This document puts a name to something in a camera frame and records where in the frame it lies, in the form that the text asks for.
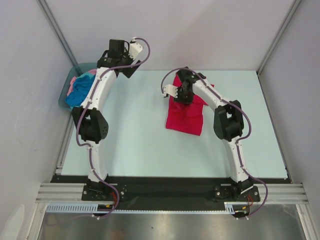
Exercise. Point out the red t shirt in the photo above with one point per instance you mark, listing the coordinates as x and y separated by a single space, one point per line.
186 118

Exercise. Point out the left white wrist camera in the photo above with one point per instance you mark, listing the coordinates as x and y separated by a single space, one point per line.
134 49

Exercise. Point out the translucent blue plastic basket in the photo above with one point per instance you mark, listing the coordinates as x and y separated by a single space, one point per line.
75 71

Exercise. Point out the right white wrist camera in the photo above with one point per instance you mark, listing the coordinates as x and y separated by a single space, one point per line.
170 90

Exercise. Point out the light teal t shirt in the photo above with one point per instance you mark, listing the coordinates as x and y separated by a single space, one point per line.
89 74

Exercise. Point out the slotted cable duct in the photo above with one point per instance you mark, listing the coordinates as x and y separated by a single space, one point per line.
222 208

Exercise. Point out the left aluminium corner post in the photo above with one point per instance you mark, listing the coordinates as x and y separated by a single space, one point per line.
46 10

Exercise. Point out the aluminium front rail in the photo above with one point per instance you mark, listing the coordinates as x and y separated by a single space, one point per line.
79 192

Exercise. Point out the blue t shirt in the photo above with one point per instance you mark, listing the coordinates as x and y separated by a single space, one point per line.
81 88

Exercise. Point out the right aluminium corner post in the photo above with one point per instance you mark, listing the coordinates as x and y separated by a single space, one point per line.
279 34

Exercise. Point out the aluminium corner post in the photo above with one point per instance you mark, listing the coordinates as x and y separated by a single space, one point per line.
46 10
279 34

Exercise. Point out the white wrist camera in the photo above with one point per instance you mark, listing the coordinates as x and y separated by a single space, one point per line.
134 49
170 90

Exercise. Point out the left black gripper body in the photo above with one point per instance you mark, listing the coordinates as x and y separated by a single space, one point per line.
126 58

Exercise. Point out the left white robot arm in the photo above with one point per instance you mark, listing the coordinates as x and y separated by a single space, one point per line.
91 126

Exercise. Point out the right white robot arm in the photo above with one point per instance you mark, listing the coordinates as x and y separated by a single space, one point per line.
228 122

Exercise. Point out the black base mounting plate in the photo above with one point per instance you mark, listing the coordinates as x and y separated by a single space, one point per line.
176 203

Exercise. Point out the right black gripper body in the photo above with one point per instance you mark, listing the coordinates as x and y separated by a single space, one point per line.
182 94

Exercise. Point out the pink t shirt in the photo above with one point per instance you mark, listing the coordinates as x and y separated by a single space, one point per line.
73 81

